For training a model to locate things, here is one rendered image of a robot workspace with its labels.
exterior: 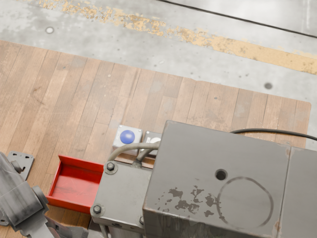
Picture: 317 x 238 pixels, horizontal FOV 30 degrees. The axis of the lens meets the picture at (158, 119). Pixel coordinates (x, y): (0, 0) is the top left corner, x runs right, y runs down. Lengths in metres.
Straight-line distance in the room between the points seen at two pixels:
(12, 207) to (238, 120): 0.71
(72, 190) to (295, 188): 0.89
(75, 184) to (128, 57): 1.36
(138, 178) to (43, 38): 2.10
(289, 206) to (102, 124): 0.96
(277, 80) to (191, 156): 2.06
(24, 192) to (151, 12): 1.92
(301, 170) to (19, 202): 0.61
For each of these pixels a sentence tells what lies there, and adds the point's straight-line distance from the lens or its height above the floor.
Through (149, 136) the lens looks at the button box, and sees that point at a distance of 1.57.
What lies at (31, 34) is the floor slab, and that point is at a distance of 2.98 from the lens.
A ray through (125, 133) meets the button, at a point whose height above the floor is 0.94.
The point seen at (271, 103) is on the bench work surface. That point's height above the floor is 0.90.
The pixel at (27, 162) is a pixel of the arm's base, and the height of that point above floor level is 0.91.
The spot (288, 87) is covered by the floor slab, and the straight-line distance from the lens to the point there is 2.79.
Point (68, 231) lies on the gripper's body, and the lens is 1.31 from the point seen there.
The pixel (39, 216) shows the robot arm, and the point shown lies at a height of 1.20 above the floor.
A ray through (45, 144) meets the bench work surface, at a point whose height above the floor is 0.90.
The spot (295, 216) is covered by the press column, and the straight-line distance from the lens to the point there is 0.74.
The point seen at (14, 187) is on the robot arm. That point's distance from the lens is 1.19.
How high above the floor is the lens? 2.34
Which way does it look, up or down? 62 degrees down
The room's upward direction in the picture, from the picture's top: 2 degrees counter-clockwise
